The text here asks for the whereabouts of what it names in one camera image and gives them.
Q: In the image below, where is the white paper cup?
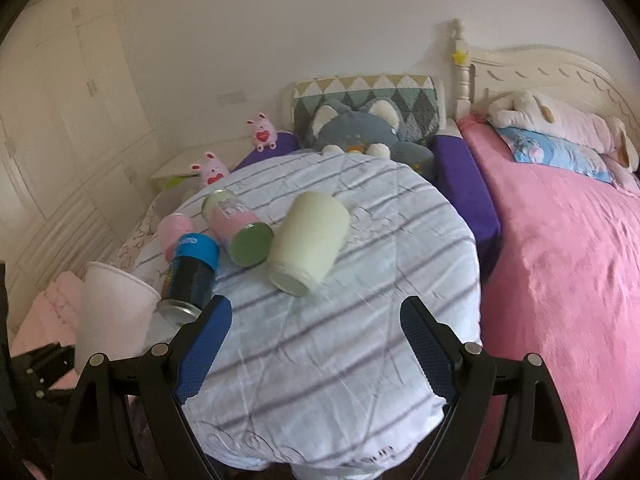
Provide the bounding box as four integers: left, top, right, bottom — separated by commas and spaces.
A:
75, 262, 160, 375

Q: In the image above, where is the pink cup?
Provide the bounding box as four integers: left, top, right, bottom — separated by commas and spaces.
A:
156, 212, 194, 262

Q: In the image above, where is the pale green cup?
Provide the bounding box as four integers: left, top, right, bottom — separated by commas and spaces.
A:
267, 192, 350, 297

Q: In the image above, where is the folded pink quilt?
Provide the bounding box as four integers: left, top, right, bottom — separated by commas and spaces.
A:
10, 271, 84, 356

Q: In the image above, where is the black blue spray can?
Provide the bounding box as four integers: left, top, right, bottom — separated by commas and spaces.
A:
157, 233, 219, 325

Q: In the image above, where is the heart patterned sheet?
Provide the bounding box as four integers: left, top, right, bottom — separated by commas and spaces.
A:
106, 191, 183, 272

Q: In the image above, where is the striped white tablecloth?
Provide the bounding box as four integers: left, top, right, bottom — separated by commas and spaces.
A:
183, 153, 480, 479

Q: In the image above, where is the pink bed blanket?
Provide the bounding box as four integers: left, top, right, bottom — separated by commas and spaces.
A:
459, 115, 639, 479

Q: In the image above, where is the pink green-capped canister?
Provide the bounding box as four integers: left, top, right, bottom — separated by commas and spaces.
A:
201, 190, 273, 268

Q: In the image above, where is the cream nightstand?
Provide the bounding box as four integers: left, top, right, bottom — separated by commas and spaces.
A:
151, 136, 254, 191

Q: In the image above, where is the pink bunny plush front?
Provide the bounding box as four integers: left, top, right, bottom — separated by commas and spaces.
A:
190, 151, 230, 188

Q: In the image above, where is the pink bunny plush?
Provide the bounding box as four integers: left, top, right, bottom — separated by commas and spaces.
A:
246, 113, 278, 152
190, 151, 230, 188

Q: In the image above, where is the purple sheet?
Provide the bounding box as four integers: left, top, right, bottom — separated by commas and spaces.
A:
226, 136, 501, 281

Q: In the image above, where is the cream wardrobe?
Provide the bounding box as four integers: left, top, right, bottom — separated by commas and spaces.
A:
1, 0, 166, 330

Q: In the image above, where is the blue floral pillow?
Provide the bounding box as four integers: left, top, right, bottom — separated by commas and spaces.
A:
497, 127, 613, 184

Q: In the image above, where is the pink bunny plush rear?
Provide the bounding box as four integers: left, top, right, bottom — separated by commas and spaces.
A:
246, 113, 278, 152

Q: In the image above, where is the grey cat plush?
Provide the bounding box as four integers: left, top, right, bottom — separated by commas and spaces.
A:
304, 98, 435, 182

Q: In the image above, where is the white pink dog plush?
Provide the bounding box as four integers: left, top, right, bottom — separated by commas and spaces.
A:
487, 90, 639, 172

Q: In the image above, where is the diamond patterned cushion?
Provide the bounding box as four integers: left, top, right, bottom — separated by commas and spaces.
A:
291, 74, 447, 146

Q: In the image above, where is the cream wooden headboard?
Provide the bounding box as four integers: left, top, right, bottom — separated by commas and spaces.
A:
450, 18, 639, 143

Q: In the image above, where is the yellow star sticker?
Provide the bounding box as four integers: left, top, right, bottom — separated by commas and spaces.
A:
451, 50, 469, 66

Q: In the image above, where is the wall socket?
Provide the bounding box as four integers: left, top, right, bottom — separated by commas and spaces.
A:
217, 90, 247, 106

